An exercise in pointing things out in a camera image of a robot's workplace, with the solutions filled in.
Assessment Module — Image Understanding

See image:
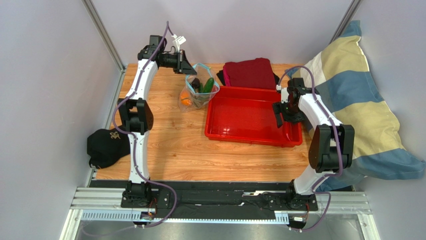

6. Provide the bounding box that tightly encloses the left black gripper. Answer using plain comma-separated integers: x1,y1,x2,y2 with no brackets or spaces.
159,49,197,76

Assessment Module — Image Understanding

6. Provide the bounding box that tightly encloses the clear zip top bag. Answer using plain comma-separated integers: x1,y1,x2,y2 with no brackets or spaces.
177,63,220,112

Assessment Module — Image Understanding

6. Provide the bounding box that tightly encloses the green cucumber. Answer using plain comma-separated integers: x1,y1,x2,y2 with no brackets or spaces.
202,77,215,94

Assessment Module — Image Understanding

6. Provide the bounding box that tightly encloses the orange fruit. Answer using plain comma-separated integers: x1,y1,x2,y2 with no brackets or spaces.
179,90,192,107

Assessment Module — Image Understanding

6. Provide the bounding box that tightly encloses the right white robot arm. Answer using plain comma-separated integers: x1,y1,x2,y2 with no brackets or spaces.
272,78,355,210

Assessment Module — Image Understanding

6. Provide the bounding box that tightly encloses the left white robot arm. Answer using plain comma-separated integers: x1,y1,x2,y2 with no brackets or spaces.
118,35,196,208

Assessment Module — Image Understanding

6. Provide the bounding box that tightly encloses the red plastic tray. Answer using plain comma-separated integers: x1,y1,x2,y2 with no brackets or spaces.
204,86,303,148

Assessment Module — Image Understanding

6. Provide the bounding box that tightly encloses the dark red folded cloth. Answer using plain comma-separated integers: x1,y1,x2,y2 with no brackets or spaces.
216,57,280,90

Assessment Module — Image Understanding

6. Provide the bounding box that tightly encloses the striped blue yellow pillow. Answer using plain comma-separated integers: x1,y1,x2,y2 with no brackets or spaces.
287,20,426,192

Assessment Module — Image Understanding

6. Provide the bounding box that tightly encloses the black cap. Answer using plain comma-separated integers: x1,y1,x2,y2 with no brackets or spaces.
86,128,131,169

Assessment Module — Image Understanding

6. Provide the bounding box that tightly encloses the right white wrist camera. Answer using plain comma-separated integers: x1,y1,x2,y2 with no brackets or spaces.
275,85,289,104

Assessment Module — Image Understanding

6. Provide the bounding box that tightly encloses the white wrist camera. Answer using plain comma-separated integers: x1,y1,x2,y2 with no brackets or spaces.
172,34,187,52
275,85,289,104

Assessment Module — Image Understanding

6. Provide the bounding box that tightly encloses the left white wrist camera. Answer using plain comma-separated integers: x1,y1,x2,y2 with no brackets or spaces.
172,34,187,52

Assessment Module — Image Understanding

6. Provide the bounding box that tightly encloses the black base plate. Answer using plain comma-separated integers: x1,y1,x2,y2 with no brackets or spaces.
89,179,354,221

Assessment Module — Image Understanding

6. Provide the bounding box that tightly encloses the aluminium rail frame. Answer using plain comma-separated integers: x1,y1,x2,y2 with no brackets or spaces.
60,187,380,240

